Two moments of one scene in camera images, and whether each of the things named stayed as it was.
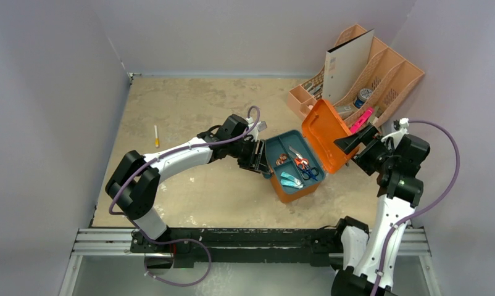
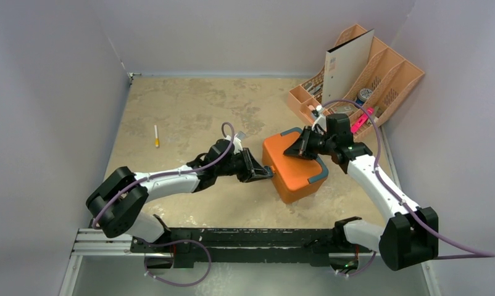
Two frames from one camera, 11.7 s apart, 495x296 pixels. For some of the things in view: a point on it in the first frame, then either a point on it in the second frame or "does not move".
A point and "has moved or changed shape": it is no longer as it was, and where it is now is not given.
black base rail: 320,246 does not move
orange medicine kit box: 323,127 has moved or changed shape
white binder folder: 344,63 does not move
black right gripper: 365,145 → 306,141
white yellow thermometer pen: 157,140 does not move
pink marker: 355,127 does not move
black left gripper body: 244,151 → 237,166
